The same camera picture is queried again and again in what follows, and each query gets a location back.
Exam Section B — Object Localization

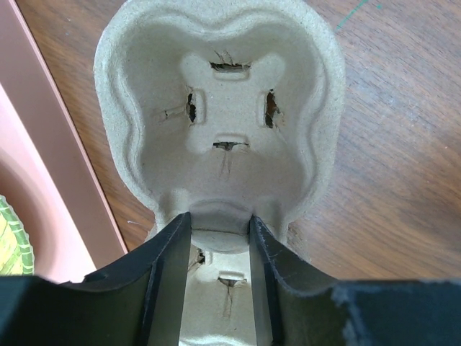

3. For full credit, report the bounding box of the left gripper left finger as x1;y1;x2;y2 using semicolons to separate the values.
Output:
54;213;191;345

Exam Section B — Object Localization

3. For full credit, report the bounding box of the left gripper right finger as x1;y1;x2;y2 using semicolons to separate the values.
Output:
249;216;346;345

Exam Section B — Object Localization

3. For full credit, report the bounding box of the cardboard cup carrier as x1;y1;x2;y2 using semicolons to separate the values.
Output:
94;1;346;345

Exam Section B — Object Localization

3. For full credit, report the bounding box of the yellow woven round mat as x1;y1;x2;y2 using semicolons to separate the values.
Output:
1;195;35;276

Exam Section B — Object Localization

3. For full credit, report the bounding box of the pink plastic tray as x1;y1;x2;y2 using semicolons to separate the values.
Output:
1;1;127;283

